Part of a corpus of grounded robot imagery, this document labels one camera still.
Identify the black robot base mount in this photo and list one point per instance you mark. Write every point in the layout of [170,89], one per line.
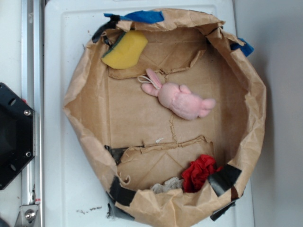
[16,135]

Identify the red crumpled cloth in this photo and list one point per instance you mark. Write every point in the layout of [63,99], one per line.
[196,175]

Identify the yellow green sponge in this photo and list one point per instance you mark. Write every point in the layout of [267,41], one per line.
[126,50]

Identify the white crumpled cloth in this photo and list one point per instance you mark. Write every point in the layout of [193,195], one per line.
[170,184]

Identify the aluminium frame rail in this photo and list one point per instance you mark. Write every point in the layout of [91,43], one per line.
[31,211]

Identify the pink plush bunny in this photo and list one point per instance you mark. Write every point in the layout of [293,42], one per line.
[178,98]

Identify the brown paper bag bin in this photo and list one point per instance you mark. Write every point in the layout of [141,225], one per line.
[132,142]

